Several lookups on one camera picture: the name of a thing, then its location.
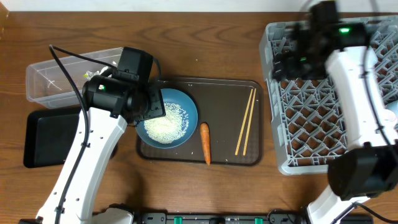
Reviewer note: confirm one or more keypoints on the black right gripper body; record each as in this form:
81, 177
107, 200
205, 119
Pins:
300, 68

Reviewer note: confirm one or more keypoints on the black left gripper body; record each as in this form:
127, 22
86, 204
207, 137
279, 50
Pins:
152, 103

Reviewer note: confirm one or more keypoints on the wooden chopstick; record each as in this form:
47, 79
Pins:
249, 123
243, 123

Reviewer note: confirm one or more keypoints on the light blue cup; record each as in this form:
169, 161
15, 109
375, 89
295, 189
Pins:
393, 106

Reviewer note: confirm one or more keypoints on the pink plastic cup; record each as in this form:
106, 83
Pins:
392, 118

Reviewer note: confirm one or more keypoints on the aluminium foil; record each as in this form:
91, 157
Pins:
92, 74

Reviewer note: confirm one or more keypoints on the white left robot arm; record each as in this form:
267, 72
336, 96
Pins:
110, 102

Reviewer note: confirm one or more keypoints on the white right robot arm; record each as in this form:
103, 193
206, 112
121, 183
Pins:
342, 51

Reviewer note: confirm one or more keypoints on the grey dishwasher rack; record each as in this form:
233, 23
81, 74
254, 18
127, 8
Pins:
307, 124

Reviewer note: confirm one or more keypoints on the pile of white rice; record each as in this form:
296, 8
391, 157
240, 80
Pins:
170, 127

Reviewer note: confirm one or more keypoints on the dark blue plate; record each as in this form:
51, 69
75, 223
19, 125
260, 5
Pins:
178, 97

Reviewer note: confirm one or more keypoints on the orange carrot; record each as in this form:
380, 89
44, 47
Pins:
205, 142

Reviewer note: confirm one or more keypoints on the dark brown serving tray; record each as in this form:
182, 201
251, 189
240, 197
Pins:
221, 104

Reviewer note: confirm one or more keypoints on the clear plastic bin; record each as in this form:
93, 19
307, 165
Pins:
47, 85

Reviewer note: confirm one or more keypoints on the black plastic tray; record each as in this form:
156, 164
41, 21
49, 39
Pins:
49, 136

